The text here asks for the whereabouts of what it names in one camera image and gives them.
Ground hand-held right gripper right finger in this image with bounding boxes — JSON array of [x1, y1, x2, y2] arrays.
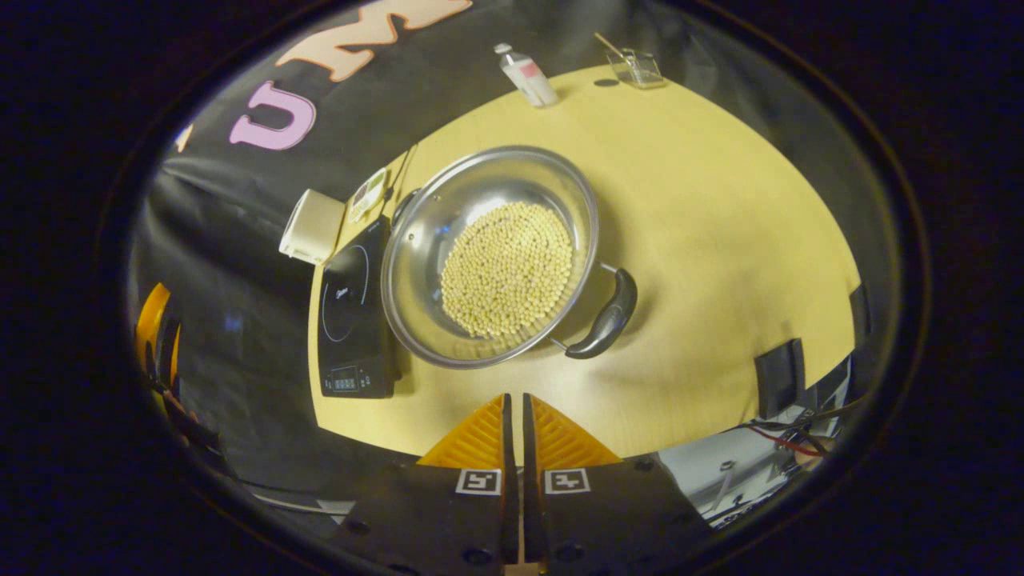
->
[[522, 392, 717, 576]]

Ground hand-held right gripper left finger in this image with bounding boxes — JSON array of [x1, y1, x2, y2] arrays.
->
[[324, 392, 521, 576]]

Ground black induction cooktop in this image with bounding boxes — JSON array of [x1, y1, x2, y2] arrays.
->
[[317, 214, 401, 399]]

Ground steel pot with black handles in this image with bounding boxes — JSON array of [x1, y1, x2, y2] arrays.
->
[[381, 145, 639, 370]]

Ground white toaster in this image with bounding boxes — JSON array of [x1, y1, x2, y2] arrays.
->
[[278, 189, 346, 266]]

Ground white panel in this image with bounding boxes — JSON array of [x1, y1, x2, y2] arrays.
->
[[660, 428, 837, 525]]

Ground large pile of soybeans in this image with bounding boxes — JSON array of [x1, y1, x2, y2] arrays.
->
[[439, 201, 574, 338]]

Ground white divided dish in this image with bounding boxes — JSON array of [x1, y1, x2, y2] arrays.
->
[[348, 167, 390, 223]]

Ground small white bottle red label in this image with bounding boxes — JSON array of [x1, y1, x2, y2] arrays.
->
[[494, 42, 560, 109]]

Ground small clear glass container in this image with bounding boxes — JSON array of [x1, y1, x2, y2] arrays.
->
[[616, 48, 666, 90]]

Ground red cable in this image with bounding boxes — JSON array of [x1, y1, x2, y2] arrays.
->
[[750, 425, 826, 459]]

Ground black bracket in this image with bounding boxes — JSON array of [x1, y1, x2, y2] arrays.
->
[[754, 338, 806, 414]]

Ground black power cable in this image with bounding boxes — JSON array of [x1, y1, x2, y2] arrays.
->
[[386, 144, 419, 217]]

